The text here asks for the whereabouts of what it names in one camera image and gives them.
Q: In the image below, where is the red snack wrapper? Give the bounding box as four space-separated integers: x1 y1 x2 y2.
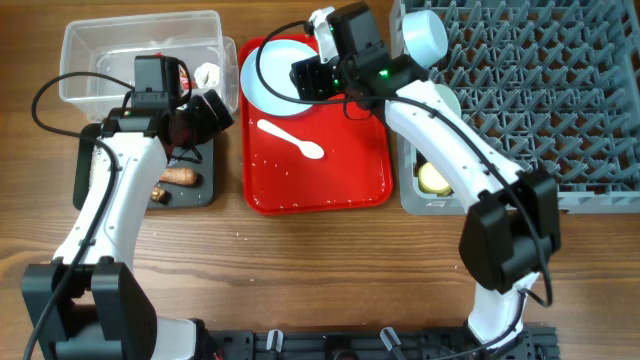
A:
179 62 193 96

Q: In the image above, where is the large light blue plate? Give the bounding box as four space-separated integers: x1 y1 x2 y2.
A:
241 39 317 117

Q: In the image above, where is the orange carrot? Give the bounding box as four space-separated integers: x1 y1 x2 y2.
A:
159 168 199 186

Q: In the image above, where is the dark food scrap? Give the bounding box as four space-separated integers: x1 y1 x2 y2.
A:
150 186 168 203

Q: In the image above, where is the white rice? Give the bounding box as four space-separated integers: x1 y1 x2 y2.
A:
89 146 109 188

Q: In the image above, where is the small light blue plate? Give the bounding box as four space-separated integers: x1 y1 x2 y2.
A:
402 10 448 68

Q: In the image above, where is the light green bowl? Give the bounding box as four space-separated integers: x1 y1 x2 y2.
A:
435 84 462 117

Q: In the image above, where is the yellow plastic cup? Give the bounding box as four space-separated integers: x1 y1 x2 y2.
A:
417 162 452 196

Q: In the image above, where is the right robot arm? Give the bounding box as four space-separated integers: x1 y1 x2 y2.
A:
291 2 561 352

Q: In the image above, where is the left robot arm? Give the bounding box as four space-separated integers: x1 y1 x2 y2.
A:
21 55 233 359

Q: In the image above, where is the grey dishwasher rack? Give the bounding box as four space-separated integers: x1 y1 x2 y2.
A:
389 0 639 214

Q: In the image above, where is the black plastic tray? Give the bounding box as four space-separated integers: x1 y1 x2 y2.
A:
73 133 215 217

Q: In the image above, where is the white plastic spoon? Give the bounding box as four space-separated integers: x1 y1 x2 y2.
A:
257 119 325 160

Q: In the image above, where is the red serving tray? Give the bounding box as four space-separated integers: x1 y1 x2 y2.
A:
237 33 395 217

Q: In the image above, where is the clear plastic bin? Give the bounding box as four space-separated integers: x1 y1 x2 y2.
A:
60 10 239 113

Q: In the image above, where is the left black cable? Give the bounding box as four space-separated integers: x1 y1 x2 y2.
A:
22 54 204 360

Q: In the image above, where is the black cable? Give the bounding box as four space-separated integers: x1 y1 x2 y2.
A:
254 19 555 360
22 54 204 360

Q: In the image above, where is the right black cable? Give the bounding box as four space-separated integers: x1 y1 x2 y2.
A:
254 19 555 360

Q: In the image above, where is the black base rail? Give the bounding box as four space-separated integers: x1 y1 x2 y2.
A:
209 325 561 360

